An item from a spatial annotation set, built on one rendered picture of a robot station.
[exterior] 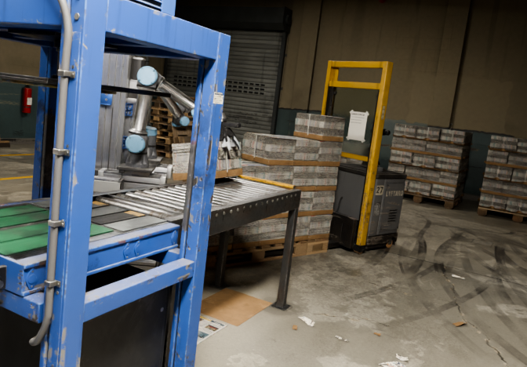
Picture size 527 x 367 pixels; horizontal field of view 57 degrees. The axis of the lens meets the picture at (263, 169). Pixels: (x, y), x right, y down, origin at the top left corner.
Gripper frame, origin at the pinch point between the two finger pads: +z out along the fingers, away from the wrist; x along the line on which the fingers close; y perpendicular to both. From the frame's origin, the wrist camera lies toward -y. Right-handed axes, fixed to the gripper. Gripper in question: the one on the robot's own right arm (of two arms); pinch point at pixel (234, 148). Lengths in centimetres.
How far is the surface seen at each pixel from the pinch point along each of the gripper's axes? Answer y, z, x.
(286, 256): 8, 75, -25
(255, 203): -17, 39, 31
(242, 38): 301, -390, -744
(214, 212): -18, 38, 71
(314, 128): 5, -16, -155
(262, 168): 34, 6, -88
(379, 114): -46, -7, -193
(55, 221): -42, 33, 173
